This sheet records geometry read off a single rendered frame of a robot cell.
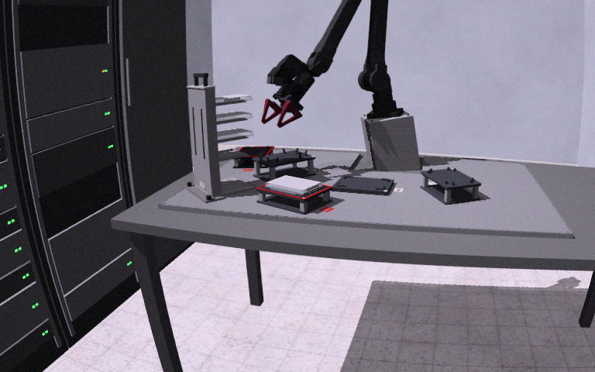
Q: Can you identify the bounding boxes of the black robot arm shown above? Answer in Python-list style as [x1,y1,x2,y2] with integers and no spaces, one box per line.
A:
[267,0,404,119]

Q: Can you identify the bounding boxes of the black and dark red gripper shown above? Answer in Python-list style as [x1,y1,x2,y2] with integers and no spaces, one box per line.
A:
[261,90,306,128]

